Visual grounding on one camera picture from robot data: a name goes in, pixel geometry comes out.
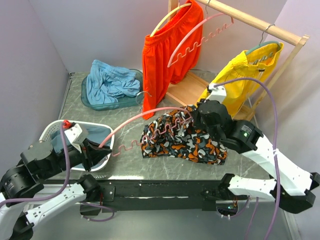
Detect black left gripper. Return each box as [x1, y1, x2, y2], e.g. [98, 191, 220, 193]
[40, 135, 113, 179]

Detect pink wavy hanger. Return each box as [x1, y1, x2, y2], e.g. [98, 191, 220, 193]
[98, 91, 196, 158]
[167, 12, 235, 68]

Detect camouflage orange black shorts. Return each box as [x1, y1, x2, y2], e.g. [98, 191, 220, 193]
[140, 105, 228, 165]

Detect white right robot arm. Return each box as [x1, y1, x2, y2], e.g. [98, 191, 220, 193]
[192, 100, 320, 214]

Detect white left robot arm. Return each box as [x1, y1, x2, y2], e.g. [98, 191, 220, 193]
[0, 139, 112, 240]

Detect yellow shorts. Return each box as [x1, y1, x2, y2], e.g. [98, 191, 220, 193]
[212, 42, 284, 118]

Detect light blue shorts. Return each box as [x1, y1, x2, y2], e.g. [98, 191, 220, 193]
[86, 59, 141, 105]

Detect teal green hanger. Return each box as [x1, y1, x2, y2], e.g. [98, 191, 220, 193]
[245, 24, 281, 56]

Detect cream yellow hanger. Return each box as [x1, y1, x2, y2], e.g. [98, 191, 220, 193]
[149, 3, 191, 37]

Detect teal cloth in basket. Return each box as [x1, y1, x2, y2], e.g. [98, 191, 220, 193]
[49, 124, 112, 166]

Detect wooden clothes rack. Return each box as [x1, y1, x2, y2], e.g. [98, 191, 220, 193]
[164, 0, 310, 123]

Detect white perforated laundry basket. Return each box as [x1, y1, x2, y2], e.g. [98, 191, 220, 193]
[39, 119, 115, 172]

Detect teal plastic tray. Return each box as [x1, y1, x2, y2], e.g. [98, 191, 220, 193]
[81, 69, 143, 111]

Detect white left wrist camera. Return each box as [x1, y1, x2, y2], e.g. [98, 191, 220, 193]
[62, 120, 89, 153]

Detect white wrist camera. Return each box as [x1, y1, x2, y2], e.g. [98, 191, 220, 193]
[205, 83, 227, 104]
[62, 120, 89, 153]

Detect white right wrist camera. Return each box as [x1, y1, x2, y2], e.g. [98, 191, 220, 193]
[205, 83, 227, 104]

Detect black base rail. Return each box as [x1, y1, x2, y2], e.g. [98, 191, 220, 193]
[94, 179, 248, 216]

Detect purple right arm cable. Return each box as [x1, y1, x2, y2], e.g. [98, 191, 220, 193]
[214, 77, 281, 240]

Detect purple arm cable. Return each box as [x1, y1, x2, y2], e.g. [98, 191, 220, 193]
[214, 77, 281, 240]
[0, 129, 116, 223]

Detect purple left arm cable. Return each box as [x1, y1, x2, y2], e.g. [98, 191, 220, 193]
[0, 129, 116, 223]

